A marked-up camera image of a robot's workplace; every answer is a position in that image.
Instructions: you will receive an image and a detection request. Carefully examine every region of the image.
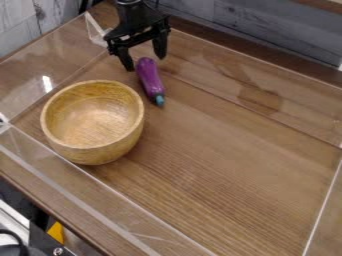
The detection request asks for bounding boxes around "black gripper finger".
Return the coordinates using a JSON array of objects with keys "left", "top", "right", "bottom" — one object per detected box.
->
[
  {"left": 152, "top": 33, "right": 169, "bottom": 59},
  {"left": 118, "top": 47, "right": 135, "bottom": 71}
]

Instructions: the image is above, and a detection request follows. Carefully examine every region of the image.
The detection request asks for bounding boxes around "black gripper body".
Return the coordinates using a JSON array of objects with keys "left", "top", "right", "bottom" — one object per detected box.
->
[{"left": 104, "top": 15, "right": 171, "bottom": 55}]

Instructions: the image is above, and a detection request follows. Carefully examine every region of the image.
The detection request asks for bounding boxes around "purple toy eggplant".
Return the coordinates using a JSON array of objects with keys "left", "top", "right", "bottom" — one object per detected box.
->
[{"left": 136, "top": 57, "right": 166, "bottom": 107}]

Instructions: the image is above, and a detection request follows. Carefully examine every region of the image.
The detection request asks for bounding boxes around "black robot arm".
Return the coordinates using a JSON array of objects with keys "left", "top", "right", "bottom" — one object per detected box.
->
[{"left": 103, "top": 0, "right": 171, "bottom": 71}]

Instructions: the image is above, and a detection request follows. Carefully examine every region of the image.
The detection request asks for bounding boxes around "brown wooden bowl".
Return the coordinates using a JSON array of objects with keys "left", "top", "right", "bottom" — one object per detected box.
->
[{"left": 40, "top": 80, "right": 146, "bottom": 165}]

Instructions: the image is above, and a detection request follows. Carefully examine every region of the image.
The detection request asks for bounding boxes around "yellow sticker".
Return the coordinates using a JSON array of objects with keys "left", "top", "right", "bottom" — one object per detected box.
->
[{"left": 47, "top": 222, "right": 66, "bottom": 244}]

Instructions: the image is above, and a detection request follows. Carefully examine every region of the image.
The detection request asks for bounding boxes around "clear acrylic tray wall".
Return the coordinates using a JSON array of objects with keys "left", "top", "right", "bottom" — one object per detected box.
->
[{"left": 0, "top": 6, "right": 342, "bottom": 256}]

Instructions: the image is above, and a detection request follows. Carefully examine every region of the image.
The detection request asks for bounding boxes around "black metal base plate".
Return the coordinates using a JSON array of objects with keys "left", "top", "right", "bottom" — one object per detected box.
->
[{"left": 28, "top": 223, "right": 96, "bottom": 256}]

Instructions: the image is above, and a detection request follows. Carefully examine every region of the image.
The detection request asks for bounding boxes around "black cable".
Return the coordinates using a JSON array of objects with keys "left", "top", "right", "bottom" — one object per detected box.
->
[{"left": 0, "top": 228, "right": 32, "bottom": 256}]

